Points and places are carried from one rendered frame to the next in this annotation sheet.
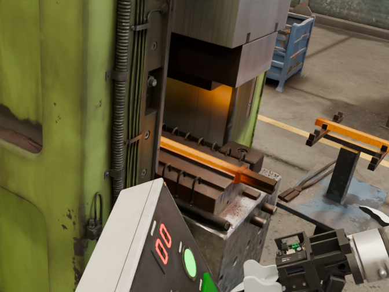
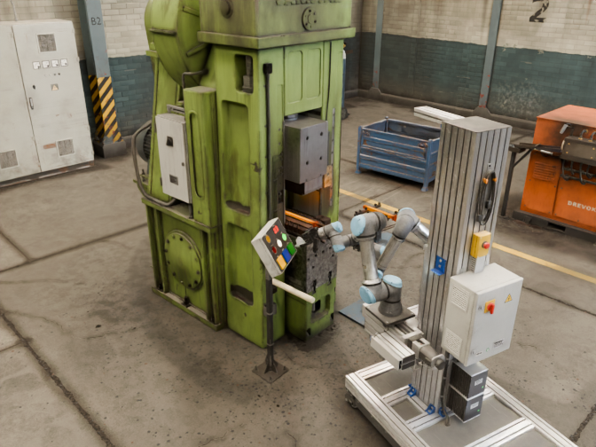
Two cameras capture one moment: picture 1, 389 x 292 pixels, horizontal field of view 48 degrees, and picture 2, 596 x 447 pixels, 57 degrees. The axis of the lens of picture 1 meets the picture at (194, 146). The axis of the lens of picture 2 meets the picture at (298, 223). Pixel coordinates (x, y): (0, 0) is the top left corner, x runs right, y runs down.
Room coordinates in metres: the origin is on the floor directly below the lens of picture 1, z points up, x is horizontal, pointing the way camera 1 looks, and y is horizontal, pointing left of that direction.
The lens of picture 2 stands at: (-2.67, -0.98, 2.74)
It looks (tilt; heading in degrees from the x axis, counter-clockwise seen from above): 25 degrees down; 15
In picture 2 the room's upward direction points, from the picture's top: straight up
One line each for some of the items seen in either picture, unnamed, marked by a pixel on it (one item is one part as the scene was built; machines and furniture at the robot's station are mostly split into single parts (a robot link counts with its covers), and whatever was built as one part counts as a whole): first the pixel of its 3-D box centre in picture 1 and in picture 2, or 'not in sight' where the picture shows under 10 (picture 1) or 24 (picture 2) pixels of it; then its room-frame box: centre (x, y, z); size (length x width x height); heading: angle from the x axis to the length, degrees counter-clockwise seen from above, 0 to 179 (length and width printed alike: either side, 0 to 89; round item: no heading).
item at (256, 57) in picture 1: (180, 36); (292, 178); (1.08, 0.07, 1.32); 0.42 x 0.20 x 0.10; 63
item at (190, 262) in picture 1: (189, 262); not in sight; (0.55, -0.02, 1.09); 0.05 x 0.03 x 0.04; 153
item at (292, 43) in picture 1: (250, 40); (404, 151); (5.15, -0.48, 0.36); 1.20 x 0.80 x 0.72; 65
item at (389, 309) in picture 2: not in sight; (390, 303); (0.26, -0.79, 0.87); 0.15 x 0.15 x 0.10
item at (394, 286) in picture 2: not in sight; (391, 287); (0.26, -0.78, 0.98); 0.13 x 0.12 x 0.14; 133
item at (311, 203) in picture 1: (334, 198); (375, 241); (1.41, -0.55, 0.71); 0.40 x 0.30 x 0.02; 148
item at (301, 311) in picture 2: not in sight; (295, 297); (1.14, 0.06, 0.23); 0.55 x 0.37 x 0.47; 63
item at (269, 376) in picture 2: not in sight; (270, 365); (0.45, 0.07, 0.05); 0.22 x 0.22 x 0.09; 63
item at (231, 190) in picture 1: (167, 161); (292, 222); (1.08, 0.07, 0.96); 0.42 x 0.20 x 0.09; 63
